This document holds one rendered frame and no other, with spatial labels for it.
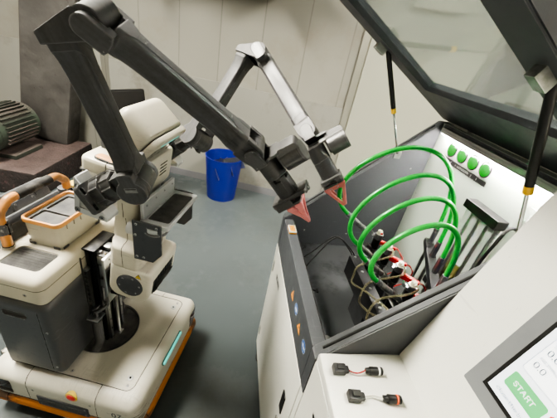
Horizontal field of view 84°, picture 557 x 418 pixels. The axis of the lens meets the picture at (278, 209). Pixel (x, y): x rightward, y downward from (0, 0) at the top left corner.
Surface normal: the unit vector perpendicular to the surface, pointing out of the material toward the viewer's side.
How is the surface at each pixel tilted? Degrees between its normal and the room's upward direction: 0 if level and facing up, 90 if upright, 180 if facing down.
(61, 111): 90
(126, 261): 90
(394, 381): 0
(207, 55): 90
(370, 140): 90
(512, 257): 77
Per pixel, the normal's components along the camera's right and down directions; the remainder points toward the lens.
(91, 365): 0.18, -0.85
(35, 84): -0.04, 0.50
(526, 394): -0.91, -0.29
